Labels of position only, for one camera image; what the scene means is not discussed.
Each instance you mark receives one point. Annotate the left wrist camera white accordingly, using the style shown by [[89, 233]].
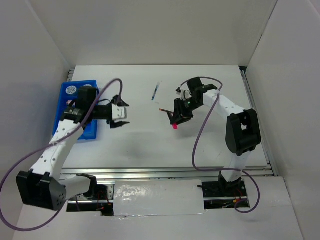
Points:
[[118, 112]]

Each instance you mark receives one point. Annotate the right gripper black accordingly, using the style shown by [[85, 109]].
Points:
[[179, 111]]

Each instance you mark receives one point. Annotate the aluminium rail frame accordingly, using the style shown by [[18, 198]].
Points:
[[148, 147]]

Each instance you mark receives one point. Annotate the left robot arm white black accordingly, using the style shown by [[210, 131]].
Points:
[[41, 185]]

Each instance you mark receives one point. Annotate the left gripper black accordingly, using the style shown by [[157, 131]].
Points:
[[113, 125]]

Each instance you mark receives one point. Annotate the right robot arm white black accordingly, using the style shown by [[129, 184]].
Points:
[[242, 133]]

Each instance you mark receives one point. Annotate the blue pen refill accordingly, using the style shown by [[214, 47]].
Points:
[[155, 91]]

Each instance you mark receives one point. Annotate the pink black highlighter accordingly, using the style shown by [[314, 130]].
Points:
[[175, 126]]

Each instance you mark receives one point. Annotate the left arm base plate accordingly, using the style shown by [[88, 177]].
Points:
[[101, 202]]

